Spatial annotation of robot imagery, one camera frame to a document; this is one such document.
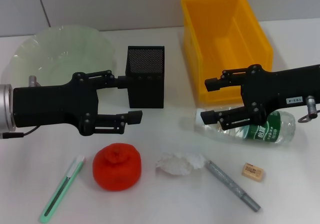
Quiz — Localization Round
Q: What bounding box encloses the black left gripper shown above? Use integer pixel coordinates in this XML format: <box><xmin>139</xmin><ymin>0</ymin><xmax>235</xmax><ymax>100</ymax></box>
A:
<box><xmin>12</xmin><ymin>70</ymin><xmax>143</xmax><ymax>137</ymax></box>

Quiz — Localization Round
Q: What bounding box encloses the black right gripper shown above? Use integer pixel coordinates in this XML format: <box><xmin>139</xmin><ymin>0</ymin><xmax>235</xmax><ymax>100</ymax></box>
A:
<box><xmin>200</xmin><ymin>64</ymin><xmax>320</xmax><ymax>131</ymax></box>

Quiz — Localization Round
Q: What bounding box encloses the clear bottle with green label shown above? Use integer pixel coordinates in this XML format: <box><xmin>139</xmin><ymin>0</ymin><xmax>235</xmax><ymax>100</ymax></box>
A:
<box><xmin>194</xmin><ymin>108</ymin><xmax>296</xmax><ymax>147</ymax></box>

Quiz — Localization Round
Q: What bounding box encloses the white paper ball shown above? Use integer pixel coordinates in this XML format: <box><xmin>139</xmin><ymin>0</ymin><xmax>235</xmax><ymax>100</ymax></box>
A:
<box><xmin>154</xmin><ymin>151</ymin><xmax>206</xmax><ymax>177</ymax></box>

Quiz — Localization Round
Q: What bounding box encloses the black mesh pen holder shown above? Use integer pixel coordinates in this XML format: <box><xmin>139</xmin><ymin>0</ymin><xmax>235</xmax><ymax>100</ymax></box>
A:
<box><xmin>124</xmin><ymin>45</ymin><xmax>165</xmax><ymax>109</ymax></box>

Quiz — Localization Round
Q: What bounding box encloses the pale green glass fruit plate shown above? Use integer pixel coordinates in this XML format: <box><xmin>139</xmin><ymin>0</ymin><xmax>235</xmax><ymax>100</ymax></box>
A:
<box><xmin>8</xmin><ymin>24</ymin><xmax>118</xmax><ymax>95</ymax></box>

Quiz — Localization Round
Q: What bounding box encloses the beige eraser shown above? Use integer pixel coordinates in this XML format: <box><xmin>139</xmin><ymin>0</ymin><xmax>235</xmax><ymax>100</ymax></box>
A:
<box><xmin>241</xmin><ymin>162</ymin><xmax>265</xmax><ymax>182</ymax></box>

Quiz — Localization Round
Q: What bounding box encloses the grey marker pen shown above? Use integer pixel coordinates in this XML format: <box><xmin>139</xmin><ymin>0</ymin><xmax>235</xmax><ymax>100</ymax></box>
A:
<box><xmin>204</xmin><ymin>160</ymin><xmax>262</xmax><ymax>213</ymax></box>

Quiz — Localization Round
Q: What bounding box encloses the green utility knife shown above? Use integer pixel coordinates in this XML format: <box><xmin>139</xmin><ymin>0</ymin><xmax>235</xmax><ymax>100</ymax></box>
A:
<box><xmin>38</xmin><ymin>154</ymin><xmax>86</xmax><ymax>224</ymax></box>

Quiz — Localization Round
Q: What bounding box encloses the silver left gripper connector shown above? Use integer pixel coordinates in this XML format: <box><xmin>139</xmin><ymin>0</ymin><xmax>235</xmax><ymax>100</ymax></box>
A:
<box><xmin>28</xmin><ymin>75</ymin><xmax>41</xmax><ymax>87</ymax></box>

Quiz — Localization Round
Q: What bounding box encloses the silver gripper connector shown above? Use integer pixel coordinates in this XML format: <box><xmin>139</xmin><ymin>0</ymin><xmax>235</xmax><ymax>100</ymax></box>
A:
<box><xmin>306</xmin><ymin>96</ymin><xmax>319</xmax><ymax>117</ymax></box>
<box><xmin>28</xmin><ymin>75</ymin><xmax>41</xmax><ymax>87</ymax></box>

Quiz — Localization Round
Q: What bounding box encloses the yellow plastic bin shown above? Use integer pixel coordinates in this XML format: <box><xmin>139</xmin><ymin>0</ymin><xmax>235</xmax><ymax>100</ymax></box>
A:
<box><xmin>180</xmin><ymin>0</ymin><xmax>274</xmax><ymax>104</ymax></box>

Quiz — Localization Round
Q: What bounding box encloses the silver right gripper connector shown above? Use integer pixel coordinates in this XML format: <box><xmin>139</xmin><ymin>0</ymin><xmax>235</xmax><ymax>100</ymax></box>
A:
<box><xmin>306</xmin><ymin>96</ymin><xmax>319</xmax><ymax>117</ymax></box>

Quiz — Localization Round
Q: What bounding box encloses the grey right arm cable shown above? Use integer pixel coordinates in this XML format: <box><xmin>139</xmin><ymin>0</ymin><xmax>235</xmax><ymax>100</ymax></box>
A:
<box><xmin>297</xmin><ymin>106</ymin><xmax>320</xmax><ymax>124</ymax></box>

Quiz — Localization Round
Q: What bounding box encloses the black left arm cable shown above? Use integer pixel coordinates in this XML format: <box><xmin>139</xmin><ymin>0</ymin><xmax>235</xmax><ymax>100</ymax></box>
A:
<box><xmin>0</xmin><ymin>125</ymin><xmax>42</xmax><ymax>140</ymax></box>

